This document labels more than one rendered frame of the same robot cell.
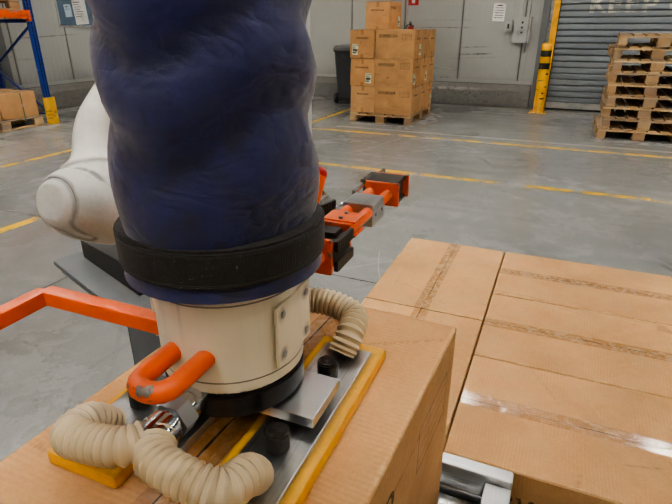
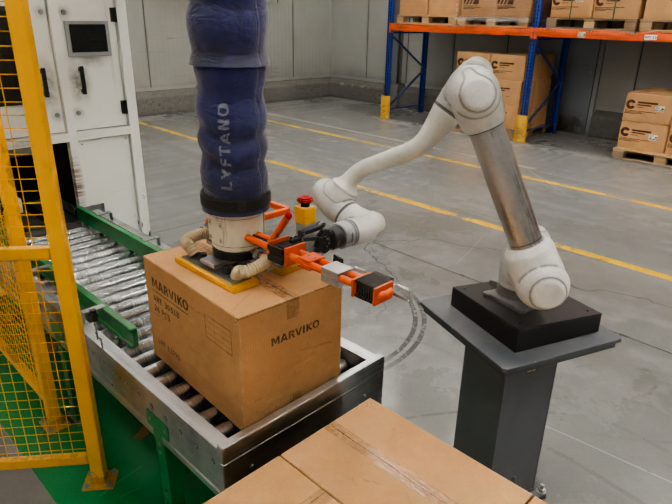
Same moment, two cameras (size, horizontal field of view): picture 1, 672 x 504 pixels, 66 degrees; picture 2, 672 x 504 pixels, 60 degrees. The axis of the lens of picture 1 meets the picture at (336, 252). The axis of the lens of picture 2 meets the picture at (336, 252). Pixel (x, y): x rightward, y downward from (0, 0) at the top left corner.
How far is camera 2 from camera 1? 2.11 m
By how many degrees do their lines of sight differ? 99
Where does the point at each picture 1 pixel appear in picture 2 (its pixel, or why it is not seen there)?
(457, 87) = not seen: outside the picture
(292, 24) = (201, 134)
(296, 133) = (204, 165)
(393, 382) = (216, 291)
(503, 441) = (264, 491)
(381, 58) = not seen: outside the picture
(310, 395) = (211, 259)
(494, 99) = not seen: outside the picture
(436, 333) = (238, 311)
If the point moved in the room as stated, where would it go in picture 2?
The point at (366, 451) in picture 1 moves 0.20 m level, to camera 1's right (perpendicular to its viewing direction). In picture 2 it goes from (190, 279) to (149, 305)
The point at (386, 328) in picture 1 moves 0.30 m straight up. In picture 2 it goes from (256, 300) to (252, 204)
